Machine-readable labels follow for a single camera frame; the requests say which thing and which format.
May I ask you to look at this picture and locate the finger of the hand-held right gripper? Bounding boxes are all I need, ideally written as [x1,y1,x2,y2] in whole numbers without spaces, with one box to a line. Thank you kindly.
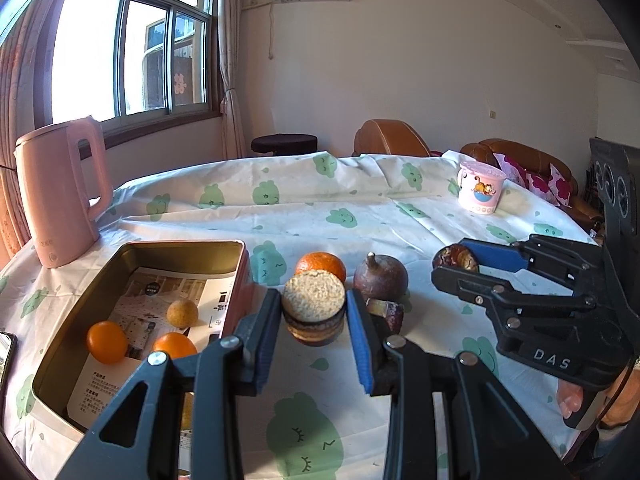
[462,234,606,291]
[430,265,599,336]

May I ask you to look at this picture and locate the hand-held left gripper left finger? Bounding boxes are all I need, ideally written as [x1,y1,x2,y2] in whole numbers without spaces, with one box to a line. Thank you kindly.
[52,288,282,480]

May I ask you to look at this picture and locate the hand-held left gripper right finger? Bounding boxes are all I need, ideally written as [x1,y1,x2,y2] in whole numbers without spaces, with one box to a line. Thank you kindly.
[346,289,572,480]

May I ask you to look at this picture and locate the dark wrinkled round fruit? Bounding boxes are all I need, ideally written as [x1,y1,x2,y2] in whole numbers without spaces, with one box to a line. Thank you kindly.
[432,243,480,274]

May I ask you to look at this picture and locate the dark red fruit piece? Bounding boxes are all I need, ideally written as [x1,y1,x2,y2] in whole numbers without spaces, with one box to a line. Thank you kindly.
[367,297,405,335]

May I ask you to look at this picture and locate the pink metal tin box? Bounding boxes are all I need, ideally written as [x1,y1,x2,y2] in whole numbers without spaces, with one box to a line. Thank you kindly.
[31,239,252,436]

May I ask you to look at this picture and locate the round layered biscuit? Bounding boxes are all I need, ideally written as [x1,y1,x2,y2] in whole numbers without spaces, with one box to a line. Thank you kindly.
[281,268,347,347]

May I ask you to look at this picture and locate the purple round fruit with stem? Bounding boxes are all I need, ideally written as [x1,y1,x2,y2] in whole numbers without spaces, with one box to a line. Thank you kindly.
[353,252,410,304]

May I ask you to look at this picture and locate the orange tangerine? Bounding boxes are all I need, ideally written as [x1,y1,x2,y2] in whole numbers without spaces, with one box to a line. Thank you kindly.
[295,251,347,284]

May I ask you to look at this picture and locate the small yellow round fruit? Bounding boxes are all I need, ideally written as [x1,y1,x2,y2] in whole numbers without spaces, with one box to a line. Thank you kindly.
[166,298,200,328]

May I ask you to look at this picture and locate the small smooth orange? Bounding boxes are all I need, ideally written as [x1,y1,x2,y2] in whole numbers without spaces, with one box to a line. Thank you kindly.
[152,331,199,361]
[86,320,130,365]

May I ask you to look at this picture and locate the person's right hand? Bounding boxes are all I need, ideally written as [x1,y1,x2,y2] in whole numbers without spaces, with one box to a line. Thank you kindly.
[556,379,585,419]

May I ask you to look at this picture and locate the pink lidded cartoon cup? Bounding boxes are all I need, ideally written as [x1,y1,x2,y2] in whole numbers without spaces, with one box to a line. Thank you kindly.
[455,160,508,215]

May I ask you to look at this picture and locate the pink floral pillow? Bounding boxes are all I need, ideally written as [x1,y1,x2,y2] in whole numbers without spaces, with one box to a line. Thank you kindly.
[494,153,527,187]

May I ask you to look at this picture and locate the white magenta floral pillow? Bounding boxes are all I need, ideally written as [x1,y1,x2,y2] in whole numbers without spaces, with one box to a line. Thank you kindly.
[522,163,574,206]

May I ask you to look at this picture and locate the brown leather sofa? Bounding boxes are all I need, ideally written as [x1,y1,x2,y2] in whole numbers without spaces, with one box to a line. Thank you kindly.
[459,138,604,231]

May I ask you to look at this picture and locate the printed paper leaflet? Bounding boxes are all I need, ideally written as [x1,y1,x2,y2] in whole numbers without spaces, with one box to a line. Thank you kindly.
[67,267,236,434]

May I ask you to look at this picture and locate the brown leather armchair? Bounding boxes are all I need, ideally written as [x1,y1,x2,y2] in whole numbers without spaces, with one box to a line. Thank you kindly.
[352,118,432,159]

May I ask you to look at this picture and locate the dark round stool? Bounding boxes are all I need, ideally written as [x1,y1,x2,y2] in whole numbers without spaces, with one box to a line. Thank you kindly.
[250,133,319,156]

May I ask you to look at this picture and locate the pink electric kettle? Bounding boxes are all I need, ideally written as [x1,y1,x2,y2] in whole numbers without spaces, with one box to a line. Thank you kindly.
[13,115,115,269]

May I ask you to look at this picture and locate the narrow pink curtain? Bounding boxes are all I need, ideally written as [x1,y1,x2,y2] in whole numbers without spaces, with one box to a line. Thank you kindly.
[217,0,249,161]

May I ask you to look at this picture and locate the black smartphone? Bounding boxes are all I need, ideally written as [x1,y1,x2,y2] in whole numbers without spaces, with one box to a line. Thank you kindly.
[0,330,19,397]

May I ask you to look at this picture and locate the wide pink curtain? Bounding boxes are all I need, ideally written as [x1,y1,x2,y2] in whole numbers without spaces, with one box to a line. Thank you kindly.
[0,7,51,261]

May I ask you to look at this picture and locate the sliding glass window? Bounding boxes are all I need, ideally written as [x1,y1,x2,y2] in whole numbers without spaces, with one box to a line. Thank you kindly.
[49,0,222,124]

